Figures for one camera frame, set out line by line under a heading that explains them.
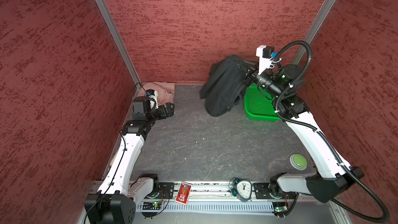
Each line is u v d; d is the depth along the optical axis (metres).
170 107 0.69
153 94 0.68
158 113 0.68
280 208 0.71
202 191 0.76
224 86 0.61
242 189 0.71
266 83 0.51
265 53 0.47
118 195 0.38
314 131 0.43
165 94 1.07
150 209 0.73
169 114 0.70
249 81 0.52
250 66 0.53
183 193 0.72
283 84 0.47
